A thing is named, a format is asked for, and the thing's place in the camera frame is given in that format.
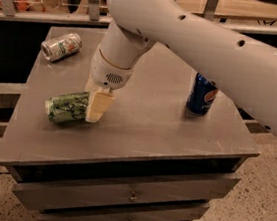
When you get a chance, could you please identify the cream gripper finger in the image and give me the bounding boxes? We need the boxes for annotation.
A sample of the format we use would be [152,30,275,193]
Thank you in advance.
[85,77,98,92]
[85,89,115,123]

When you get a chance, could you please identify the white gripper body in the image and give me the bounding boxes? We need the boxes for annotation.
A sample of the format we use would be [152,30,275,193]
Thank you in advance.
[89,45,135,90]

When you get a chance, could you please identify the green patterned soda can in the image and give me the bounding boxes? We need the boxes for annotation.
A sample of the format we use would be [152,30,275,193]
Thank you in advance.
[44,92,89,124]

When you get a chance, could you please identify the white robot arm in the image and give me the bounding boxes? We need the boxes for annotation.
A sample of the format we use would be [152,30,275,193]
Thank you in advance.
[90,0,277,136]

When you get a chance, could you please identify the silver 7up can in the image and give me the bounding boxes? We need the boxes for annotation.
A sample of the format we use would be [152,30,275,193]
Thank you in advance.
[40,33,82,63]

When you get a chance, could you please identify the blue Pepsi can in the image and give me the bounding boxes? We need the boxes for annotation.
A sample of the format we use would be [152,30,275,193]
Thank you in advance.
[186,74,219,115]

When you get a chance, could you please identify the grey drawer cabinet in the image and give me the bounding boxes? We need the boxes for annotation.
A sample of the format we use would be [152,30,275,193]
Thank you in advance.
[0,28,258,221]

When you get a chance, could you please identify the top grey drawer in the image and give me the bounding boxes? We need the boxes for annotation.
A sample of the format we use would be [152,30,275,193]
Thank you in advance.
[13,173,239,211]

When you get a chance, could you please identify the right metal rail bracket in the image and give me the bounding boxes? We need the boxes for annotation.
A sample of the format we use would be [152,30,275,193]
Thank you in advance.
[203,0,220,21]

